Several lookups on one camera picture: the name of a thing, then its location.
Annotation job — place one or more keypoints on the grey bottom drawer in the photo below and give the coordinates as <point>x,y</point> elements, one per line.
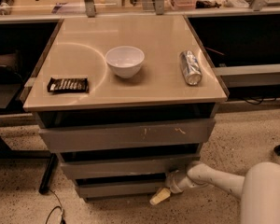
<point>117,189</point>

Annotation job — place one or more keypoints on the white ceramic bowl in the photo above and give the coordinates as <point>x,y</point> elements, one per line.
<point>125,61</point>

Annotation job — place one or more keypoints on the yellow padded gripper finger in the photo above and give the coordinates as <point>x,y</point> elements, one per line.
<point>161,195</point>

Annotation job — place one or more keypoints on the black table leg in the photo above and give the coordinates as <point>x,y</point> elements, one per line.
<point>44,185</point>

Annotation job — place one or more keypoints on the grey metal frame post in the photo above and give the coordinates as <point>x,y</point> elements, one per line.
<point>90,8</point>

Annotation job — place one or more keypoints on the grey drawer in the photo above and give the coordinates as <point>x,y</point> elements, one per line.
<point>127,135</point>
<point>125,167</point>
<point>117,189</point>

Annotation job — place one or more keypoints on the grey drawer cabinet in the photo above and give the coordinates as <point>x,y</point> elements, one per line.
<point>123,101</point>

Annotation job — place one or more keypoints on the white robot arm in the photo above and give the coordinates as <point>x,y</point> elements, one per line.
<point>258,189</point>

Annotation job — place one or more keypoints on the grey middle drawer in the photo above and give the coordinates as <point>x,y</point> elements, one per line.
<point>125,167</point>

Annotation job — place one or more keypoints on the dark snack bar wrapper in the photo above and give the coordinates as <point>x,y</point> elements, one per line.
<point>67,85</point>

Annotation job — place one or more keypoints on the silver soda can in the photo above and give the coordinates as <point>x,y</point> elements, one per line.
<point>190,68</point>

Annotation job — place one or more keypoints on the grey top drawer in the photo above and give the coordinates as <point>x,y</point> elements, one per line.
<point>127,135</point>

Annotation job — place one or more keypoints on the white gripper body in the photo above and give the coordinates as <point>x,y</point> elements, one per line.
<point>172,181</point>

